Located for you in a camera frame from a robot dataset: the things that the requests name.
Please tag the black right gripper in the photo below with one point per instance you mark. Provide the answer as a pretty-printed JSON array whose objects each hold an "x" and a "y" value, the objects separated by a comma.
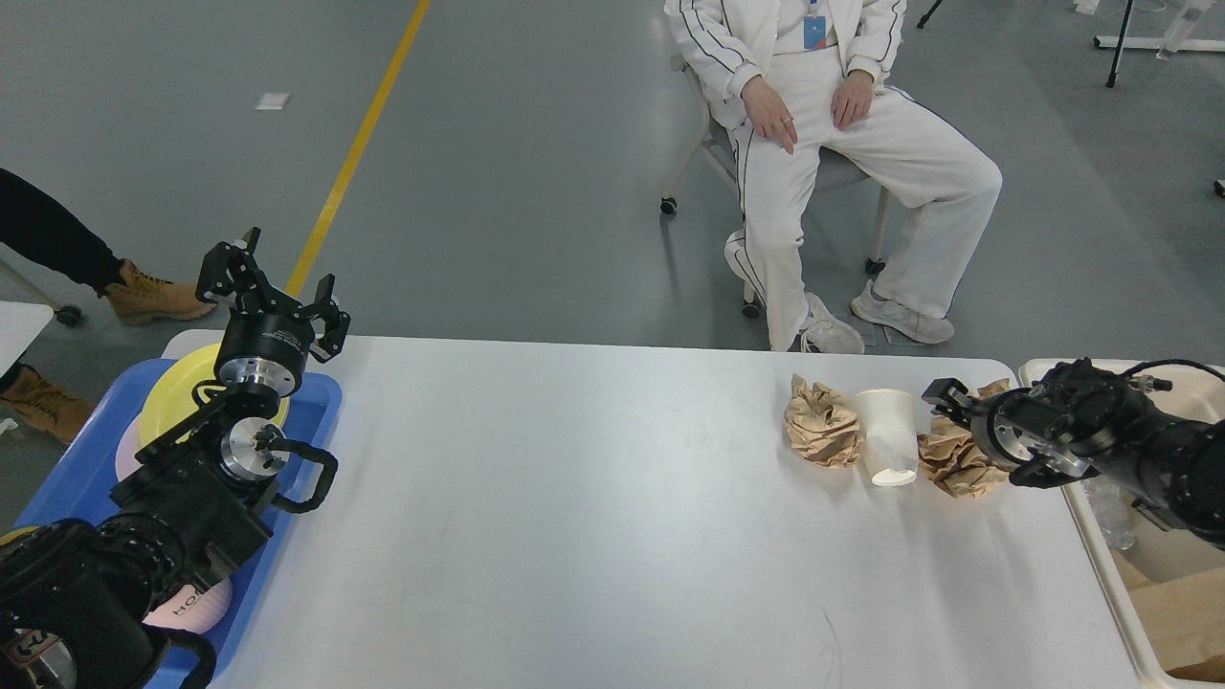
[{"x": 996, "y": 436}]

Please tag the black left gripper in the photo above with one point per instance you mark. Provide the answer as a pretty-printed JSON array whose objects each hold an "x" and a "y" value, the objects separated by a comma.
[{"x": 259, "y": 345}]

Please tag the brown paper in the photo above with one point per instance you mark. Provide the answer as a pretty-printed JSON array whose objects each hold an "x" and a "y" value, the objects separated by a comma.
[{"x": 949, "y": 457}]

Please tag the white paper cup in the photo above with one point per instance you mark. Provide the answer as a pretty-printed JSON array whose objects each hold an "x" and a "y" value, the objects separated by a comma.
[{"x": 889, "y": 447}]

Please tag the brown paper ball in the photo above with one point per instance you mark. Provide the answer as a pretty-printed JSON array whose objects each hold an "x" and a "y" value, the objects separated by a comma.
[{"x": 822, "y": 425}]

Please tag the yellow plate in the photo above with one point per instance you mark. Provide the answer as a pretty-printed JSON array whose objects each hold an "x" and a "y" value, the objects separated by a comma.
[{"x": 170, "y": 400}]

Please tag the clear plastic wrap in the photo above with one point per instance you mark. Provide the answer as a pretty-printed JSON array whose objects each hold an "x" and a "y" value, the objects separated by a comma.
[{"x": 1111, "y": 508}]

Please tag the brown paper bag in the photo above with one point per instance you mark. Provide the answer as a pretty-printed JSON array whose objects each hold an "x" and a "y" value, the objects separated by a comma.
[{"x": 1183, "y": 620}]

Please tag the pink ribbed mug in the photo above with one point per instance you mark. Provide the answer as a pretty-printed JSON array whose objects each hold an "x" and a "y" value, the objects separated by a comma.
[{"x": 191, "y": 610}]

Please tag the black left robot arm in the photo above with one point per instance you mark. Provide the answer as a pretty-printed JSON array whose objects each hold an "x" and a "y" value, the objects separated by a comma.
[{"x": 75, "y": 596}]

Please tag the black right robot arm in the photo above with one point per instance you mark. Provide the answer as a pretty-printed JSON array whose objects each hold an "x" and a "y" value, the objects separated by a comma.
[{"x": 1079, "y": 421}]

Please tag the pink plate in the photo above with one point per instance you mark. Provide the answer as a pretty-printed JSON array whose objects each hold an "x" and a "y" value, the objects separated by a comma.
[{"x": 125, "y": 461}]

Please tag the grey office chair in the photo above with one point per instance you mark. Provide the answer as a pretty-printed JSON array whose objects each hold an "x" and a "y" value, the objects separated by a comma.
[{"x": 64, "y": 312}]

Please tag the white office chair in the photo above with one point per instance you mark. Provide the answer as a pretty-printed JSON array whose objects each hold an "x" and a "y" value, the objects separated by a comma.
[{"x": 836, "y": 171}]

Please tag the person in black trousers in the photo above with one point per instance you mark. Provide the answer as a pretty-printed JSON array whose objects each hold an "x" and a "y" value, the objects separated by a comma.
[{"x": 42, "y": 230}]

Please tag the blue plastic tray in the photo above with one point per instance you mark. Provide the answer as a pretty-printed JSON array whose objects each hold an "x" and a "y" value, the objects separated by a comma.
[{"x": 79, "y": 486}]

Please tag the white side table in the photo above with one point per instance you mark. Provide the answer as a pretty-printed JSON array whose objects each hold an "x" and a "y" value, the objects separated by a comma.
[{"x": 20, "y": 323}]

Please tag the cream plastic bin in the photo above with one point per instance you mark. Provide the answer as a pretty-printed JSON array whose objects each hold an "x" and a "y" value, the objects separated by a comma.
[{"x": 1161, "y": 555}]

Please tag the person in white tracksuit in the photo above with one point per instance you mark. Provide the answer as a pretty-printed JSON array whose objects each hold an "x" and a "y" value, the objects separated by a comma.
[{"x": 788, "y": 80}]

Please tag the white stand base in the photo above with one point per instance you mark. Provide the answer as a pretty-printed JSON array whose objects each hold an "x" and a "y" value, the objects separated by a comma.
[{"x": 1177, "y": 37}]

